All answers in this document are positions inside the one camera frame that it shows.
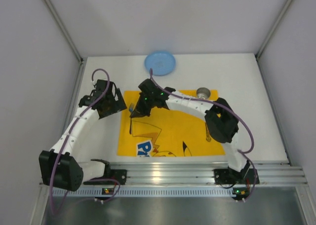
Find blue plastic fork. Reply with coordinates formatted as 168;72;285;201
128;103;134;135

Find yellow pikachu placemat cloth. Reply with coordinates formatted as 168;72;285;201
116;89;227;158

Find blue plastic plate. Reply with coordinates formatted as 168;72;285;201
144;51;176;76

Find metal cup with brown band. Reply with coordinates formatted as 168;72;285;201
196;87;211;100

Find gold metal spoon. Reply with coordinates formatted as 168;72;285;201
205;123;212;142

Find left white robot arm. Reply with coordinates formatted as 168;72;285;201
39;79;126;191

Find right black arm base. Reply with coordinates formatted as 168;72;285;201
213;160;260;186

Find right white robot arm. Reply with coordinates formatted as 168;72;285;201
130;79;250;180

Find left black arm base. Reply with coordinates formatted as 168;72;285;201
82;159;127;185

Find aluminium mounting rail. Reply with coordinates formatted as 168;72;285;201
111;162;307;187

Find perforated cable duct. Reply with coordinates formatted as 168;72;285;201
68;187;249;197

